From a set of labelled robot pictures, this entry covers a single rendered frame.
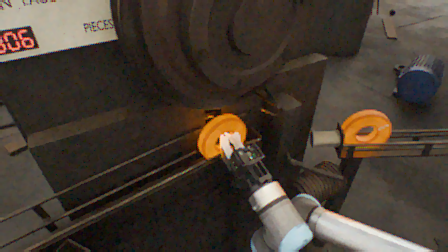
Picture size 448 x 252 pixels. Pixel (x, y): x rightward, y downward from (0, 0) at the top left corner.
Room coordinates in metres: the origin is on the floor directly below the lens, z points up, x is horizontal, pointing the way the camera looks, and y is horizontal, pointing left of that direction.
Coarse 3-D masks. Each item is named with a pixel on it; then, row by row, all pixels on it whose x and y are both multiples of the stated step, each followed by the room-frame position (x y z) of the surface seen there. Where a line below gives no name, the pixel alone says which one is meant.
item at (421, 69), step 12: (420, 60) 2.18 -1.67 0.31; (432, 60) 2.16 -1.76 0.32; (408, 72) 2.01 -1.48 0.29; (420, 72) 1.96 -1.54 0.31; (432, 72) 1.94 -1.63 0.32; (444, 72) 2.06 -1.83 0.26; (408, 84) 1.97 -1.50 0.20; (420, 84) 1.92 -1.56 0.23; (432, 84) 1.87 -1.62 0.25; (396, 96) 2.11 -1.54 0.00; (408, 96) 1.95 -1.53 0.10; (420, 96) 1.90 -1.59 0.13; (432, 96) 1.87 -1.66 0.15
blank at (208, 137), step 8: (216, 120) 0.64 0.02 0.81; (224, 120) 0.64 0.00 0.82; (232, 120) 0.65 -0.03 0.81; (240, 120) 0.67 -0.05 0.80; (208, 128) 0.62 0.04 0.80; (216, 128) 0.62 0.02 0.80; (224, 128) 0.64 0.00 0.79; (232, 128) 0.65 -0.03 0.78; (240, 128) 0.67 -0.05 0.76; (200, 136) 0.62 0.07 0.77; (208, 136) 0.61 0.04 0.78; (216, 136) 0.62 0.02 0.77; (200, 144) 0.61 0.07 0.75; (208, 144) 0.61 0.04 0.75; (208, 152) 0.61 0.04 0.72; (216, 152) 0.62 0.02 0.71
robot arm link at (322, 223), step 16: (304, 208) 0.49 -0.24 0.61; (320, 208) 0.48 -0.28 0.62; (320, 224) 0.43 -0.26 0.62; (336, 224) 0.41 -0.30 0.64; (352, 224) 0.40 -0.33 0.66; (336, 240) 0.38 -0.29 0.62; (352, 240) 0.36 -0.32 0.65; (368, 240) 0.35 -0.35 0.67; (384, 240) 0.34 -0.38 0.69; (400, 240) 0.33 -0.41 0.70
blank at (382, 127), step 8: (360, 112) 0.74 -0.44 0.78; (368, 112) 0.73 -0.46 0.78; (376, 112) 0.73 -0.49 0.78; (352, 120) 0.72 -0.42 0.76; (360, 120) 0.71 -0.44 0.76; (368, 120) 0.71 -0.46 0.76; (376, 120) 0.71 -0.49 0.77; (384, 120) 0.71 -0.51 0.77; (344, 128) 0.72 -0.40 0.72; (352, 128) 0.71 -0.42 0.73; (360, 128) 0.71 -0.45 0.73; (376, 128) 0.71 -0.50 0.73; (384, 128) 0.71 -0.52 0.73; (352, 136) 0.71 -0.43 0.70; (360, 136) 0.74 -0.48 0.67; (368, 136) 0.73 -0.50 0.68; (376, 136) 0.71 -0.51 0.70; (384, 136) 0.70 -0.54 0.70
